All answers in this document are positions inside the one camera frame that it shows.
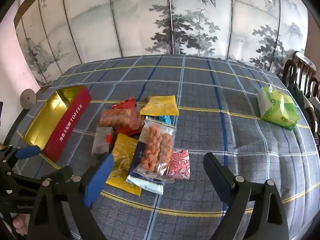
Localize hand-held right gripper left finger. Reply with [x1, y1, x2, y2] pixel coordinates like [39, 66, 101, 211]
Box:
[27, 152, 115, 240]

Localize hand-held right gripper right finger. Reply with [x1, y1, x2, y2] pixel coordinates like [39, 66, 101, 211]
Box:
[203, 152, 292, 240]

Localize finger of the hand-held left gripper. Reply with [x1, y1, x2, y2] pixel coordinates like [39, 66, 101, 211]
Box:
[10, 166, 74, 184]
[0, 145, 41, 167]

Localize yellow snack packet tree print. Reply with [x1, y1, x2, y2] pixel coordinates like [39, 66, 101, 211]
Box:
[105, 133, 142, 197]

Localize grey clear snack packet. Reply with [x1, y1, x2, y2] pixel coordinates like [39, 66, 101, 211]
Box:
[92, 126, 114, 157]

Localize pink patterned snack packet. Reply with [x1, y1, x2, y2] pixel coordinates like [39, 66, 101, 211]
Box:
[166, 149, 191, 180]

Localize light blue white snack packet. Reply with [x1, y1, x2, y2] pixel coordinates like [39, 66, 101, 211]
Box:
[126, 141, 164, 195]

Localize red tin box gold interior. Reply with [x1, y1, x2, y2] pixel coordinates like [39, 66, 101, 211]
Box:
[24, 85, 92, 162]

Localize clear packet of twisted crackers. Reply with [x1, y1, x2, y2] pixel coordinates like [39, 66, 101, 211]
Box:
[132, 117, 177, 180]

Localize clear packet of coated peanuts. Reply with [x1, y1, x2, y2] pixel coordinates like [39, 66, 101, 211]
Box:
[98, 106, 142, 130]

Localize red snack packet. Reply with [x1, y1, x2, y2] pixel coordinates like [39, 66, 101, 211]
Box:
[110, 97, 144, 137]

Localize teal snack packet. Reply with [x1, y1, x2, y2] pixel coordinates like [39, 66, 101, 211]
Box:
[146, 114, 173, 125]

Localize plain yellow snack packet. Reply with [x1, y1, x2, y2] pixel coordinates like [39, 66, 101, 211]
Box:
[139, 95, 180, 116]

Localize person's left hand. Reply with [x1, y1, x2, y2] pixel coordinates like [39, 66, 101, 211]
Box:
[5, 214, 28, 238]

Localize round grey disc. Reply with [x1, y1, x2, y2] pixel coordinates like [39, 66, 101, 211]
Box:
[20, 89, 37, 110]

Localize grey plaid tablecloth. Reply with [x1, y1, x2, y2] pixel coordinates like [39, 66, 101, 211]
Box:
[5, 54, 320, 240]

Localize green tissue pack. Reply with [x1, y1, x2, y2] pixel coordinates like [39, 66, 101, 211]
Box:
[257, 85, 300, 130]

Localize dark wooden chair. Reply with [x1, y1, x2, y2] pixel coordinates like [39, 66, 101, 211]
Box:
[304, 76, 320, 145]
[282, 51, 317, 98]

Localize painted folding screen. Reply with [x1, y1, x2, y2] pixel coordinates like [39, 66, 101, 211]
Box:
[14, 0, 309, 87]

